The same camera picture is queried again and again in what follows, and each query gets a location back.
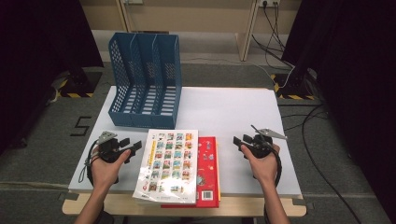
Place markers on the beige wooden desk leg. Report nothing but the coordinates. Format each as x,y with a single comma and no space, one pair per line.
124,15
247,31

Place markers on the person's left hand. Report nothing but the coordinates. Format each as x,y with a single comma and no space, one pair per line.
104,174

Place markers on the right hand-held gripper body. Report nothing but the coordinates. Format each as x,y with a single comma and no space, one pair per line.
261,146

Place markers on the black curtain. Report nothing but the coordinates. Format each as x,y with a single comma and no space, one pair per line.
31,62
358,62

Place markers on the black stand base striped tape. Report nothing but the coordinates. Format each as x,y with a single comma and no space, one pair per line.
292,85
77,84

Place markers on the white thick magazine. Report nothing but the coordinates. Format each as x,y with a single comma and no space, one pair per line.
168,165

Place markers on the red hardcover book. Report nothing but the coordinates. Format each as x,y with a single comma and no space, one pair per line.
207,161

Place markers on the person's right hand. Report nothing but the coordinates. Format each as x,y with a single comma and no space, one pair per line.
264,169

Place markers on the white wall socket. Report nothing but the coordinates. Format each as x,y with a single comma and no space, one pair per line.
269,2
134,1

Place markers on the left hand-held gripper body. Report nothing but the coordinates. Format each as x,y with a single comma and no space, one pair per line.
110,147

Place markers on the blue plastic file rack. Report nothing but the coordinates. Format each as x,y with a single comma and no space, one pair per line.
143,121

